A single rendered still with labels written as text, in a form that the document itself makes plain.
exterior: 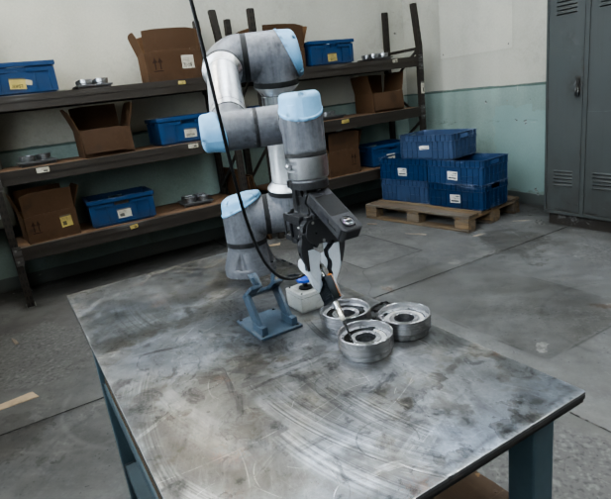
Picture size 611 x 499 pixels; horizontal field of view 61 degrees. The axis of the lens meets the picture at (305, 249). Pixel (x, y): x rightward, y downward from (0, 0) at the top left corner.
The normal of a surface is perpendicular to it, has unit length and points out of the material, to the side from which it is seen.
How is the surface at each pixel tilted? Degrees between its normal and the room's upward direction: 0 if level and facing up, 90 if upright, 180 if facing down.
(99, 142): 83
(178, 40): 91
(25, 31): 90
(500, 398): 0
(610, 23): 90
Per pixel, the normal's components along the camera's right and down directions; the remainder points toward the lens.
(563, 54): -0.85, 0.25
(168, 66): 0.43, 0.25
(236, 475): -0.12, -0.95
